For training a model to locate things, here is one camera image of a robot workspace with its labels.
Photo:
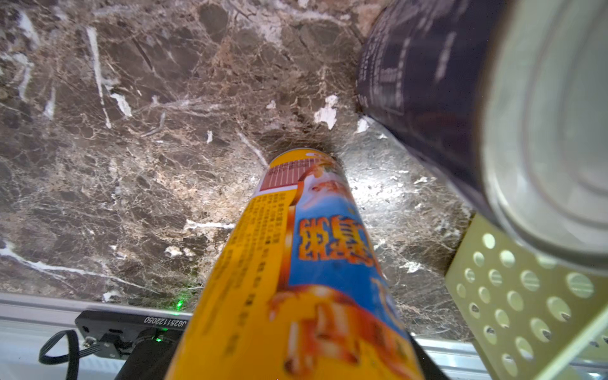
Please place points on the tall yellow blue can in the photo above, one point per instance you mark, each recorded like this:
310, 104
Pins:
298, 292

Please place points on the dark can silver top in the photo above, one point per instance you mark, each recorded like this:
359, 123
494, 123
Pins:
507, 101

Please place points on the green plastic basket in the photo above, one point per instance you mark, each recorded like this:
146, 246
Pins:
531, 317

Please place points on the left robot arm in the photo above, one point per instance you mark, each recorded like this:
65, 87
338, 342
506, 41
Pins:
153, 352

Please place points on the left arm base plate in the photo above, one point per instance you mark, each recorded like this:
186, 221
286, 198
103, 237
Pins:
117, 335

